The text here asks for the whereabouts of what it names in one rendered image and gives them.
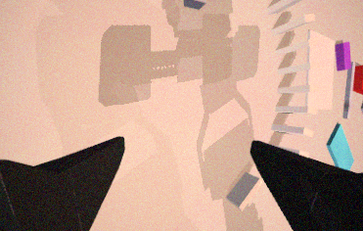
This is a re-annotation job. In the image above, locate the light blue flat rectangular block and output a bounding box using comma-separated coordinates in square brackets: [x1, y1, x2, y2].
[327, 123, 354, 170]

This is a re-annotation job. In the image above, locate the purple rectangular block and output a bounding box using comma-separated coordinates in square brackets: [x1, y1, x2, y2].
[335, 42, 351, 70]

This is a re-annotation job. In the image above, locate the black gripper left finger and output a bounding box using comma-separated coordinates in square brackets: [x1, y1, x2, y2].
[0, 136, 125, 231]

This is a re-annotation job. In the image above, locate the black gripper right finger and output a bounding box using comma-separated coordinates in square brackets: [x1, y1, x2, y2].
[250, 140, 363, 231]

